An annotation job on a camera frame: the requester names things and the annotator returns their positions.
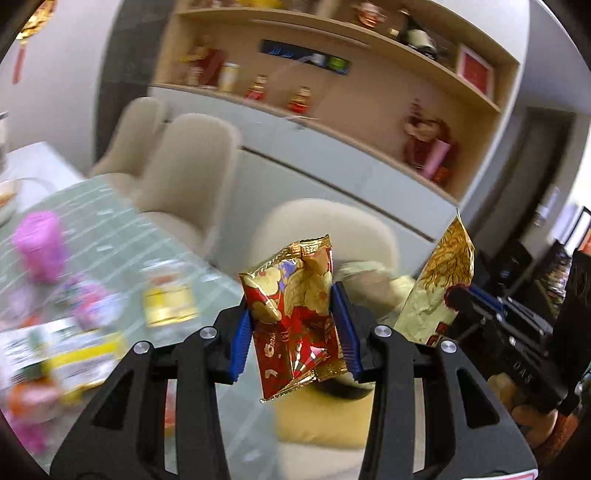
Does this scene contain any white charging cable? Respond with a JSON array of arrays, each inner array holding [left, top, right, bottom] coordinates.
[[264, 57, 325, 123]]

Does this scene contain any fortune god figurine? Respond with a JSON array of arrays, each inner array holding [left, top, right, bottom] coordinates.
[[353, 1, 387, 29]]

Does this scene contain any black water dispenser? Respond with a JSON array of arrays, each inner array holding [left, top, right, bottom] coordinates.
[[484, 240, 533, 297]]

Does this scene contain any person's right hand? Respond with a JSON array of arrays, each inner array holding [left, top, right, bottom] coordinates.
[[487, 373, 558, 449]]

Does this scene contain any red gold snack packet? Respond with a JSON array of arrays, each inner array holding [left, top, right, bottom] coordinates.
[[239, 235, 346, 401]]

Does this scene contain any beige middle dining chair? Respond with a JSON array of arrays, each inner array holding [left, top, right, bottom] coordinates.
[[131, 113, 242, 259]]

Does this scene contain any brown fleece right sleeve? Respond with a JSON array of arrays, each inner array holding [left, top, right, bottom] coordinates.
[[534, 408, 590, 479]]

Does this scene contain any wooden wall shelf cabinet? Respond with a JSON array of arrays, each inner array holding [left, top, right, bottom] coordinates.
[[150, 1, 530, 274]]

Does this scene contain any red figurine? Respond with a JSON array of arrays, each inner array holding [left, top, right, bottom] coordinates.
[[287, 86, 311, 115], [245, 74, 267, 101]]

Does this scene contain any yellow gold snack bag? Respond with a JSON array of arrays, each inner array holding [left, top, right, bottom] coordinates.
[[394, 214, 475, 346]]

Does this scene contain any yellow white snack bag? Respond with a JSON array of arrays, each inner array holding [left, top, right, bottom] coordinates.
[[44, 331, 127, 405]]

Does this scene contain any pink snack wrapper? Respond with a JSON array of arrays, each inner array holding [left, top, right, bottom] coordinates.
[[6, 412, 50, 455]]

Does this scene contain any red framed picture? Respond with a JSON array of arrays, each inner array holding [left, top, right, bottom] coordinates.
[[456, 44, 495, 100]]

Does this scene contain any black power strip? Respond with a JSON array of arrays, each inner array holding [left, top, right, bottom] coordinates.
[[259, 39, 352, 76]]

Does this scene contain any dark red gift bag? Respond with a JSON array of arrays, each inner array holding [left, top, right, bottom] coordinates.
[[181, 35, 228, 88]]

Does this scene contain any pink toy box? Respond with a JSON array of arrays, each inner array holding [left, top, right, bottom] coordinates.
[[11, 210, 66, 284]]

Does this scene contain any panda wine bottle holder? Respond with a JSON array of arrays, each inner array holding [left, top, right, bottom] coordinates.
[[389, 7, 438, 60]]

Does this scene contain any colourful candy wrapper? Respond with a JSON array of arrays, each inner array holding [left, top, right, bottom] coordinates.
[[53, 275, 126, 331]]

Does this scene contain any yellow seat cushion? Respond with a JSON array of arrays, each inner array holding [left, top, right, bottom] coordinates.
[[271, 383, 374, 449]]

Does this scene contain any green checked tablecloth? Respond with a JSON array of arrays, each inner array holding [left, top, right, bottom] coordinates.
[[0, 174, 283, 471]]

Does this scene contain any beige far dining chair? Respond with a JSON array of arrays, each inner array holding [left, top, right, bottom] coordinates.
[[88, 97, 167, 196]]

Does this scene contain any red chinese wall ornament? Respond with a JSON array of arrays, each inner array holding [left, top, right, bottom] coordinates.
[[12, 0, 58, 85]]

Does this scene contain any red flower gift bag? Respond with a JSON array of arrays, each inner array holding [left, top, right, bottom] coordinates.
[[403, 98, 459, 187]]

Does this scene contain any left red figurine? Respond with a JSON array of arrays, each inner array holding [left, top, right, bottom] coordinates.
[[245, 74, 267, 101]]

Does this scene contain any cream tumbler cup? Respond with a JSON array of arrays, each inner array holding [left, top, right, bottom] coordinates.
[[217, 62, 239, 93]]

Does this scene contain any white green snack bag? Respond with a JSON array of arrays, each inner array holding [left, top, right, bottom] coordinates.
[[1, 318, 81, 389]]

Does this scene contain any orange pink plastic bag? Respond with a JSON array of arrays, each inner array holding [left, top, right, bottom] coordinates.
[[6, 379, 61, 424]]

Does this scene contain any large white bowl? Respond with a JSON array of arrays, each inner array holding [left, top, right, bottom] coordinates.
[[0, 178, 22, 226]]

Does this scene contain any yellow translucent trash bag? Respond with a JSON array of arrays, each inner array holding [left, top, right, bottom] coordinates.
[[335, 261, 416, 327]]

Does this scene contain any white yellow toy stand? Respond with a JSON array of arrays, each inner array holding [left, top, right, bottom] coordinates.
[[141, 259, 198, 328]]

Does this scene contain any right red figurine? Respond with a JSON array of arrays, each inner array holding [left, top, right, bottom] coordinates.
[[287, 86, 311, 115]]

